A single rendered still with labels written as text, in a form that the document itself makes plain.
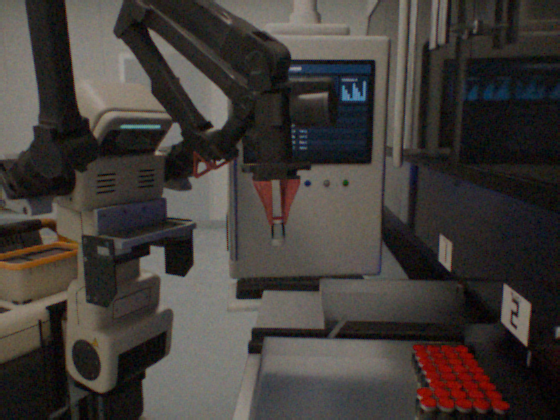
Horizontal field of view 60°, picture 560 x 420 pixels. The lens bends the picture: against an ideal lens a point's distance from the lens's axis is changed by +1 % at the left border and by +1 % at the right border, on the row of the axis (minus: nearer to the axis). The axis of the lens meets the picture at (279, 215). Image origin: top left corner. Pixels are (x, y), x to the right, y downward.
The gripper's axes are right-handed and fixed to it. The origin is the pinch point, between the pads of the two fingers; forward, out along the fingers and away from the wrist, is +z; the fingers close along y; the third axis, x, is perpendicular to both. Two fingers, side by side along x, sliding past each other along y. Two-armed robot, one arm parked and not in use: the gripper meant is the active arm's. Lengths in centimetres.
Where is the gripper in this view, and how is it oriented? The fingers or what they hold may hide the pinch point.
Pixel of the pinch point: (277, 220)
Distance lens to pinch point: 77.1
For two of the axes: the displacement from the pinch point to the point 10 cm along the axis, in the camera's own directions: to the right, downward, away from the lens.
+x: -2.1, -1.1, 9.7
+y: 9.8, -0.6, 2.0
